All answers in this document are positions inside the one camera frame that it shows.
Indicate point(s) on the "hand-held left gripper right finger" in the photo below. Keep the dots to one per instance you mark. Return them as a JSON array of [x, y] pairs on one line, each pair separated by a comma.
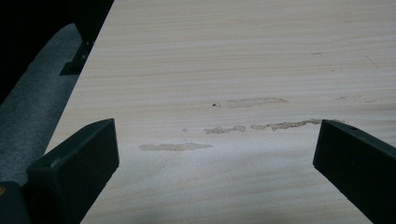
[[358, 165]]

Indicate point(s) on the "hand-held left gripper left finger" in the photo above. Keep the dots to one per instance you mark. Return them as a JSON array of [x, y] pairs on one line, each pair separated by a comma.
[[73, 169]]

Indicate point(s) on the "black metal stand leg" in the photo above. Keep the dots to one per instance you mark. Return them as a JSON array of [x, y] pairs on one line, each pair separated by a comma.
[[80, 56]]

